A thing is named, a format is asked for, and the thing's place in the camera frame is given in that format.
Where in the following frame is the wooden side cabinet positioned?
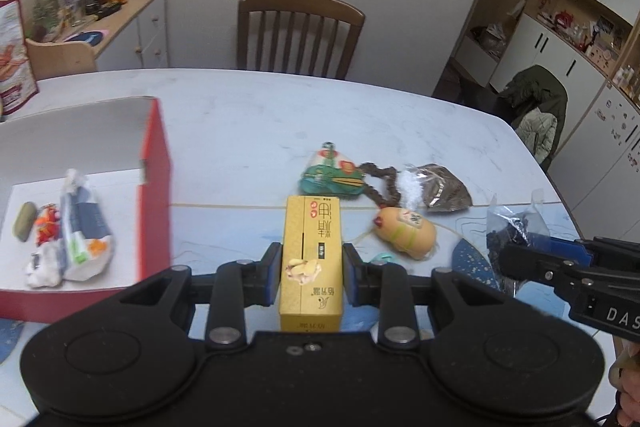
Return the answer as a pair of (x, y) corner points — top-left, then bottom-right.
(55, 0), (168, 72)

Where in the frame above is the blue round pad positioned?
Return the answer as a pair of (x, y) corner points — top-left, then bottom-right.
(62, 28), (108, 45)

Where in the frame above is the yellow carton box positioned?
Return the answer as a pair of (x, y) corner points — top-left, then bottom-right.
(279, 195), (346, 333)

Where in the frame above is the light puffer jacket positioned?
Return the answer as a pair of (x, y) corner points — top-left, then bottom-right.
(515, 113), (558, 162)

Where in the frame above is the wooden high chair back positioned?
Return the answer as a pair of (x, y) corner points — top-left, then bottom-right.
(25, 38), (98, 82)

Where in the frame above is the green frog pouch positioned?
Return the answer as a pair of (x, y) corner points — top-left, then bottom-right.
(299, 141), (367, 196)

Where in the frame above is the yellow plush toy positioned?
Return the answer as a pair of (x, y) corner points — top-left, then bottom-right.
(372, 205), (437, 258)

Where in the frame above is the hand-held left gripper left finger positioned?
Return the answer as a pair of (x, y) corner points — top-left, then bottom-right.
(119, 242), (284, 350)

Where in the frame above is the grey plastic bag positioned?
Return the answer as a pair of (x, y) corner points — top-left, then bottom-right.
(470, 24), (508, 58)

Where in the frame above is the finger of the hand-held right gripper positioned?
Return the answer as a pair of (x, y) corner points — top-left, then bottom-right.
(500, 244), (581, 290)
(530, 233), (640, 264)

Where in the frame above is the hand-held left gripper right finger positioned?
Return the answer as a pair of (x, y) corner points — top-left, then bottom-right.
(341, 243), (507, 351)

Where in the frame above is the dark green jacket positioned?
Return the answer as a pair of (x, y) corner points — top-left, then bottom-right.
(492, 64), (569, 170)

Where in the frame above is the brown seed bag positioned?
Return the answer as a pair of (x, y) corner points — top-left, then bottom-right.
(407, 163), (473, 212)

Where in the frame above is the small red orange toy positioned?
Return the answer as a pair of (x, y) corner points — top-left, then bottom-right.
(34, 204), (63, 248)

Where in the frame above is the clear bag of black pieces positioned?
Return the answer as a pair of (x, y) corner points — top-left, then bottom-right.
(485, 189), (551, 280)

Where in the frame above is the brown wooden chair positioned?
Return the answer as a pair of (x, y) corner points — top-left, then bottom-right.
(236, 0), (366, 80)

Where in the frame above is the white blue packet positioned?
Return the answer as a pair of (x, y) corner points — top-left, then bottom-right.
(22, 168), (117, 290)

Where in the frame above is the white crystal bag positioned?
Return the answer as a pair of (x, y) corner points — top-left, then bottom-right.
(395, 164), (426, 208)

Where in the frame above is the brown scrunchie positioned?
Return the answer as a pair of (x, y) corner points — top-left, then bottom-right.
(359, 162), (403, 208)

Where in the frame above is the red cardboard box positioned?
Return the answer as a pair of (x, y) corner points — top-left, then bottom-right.
(0, 96), (173, 325)

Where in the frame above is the red white snack bag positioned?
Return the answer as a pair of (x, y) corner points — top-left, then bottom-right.
(0, 0), (41, 116)

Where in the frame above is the person's right hand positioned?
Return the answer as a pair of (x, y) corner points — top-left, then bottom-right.
(607, 342), (640, 427)

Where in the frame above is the small olive cylinder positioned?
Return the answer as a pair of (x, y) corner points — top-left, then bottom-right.
(12, 202), (38, 243)

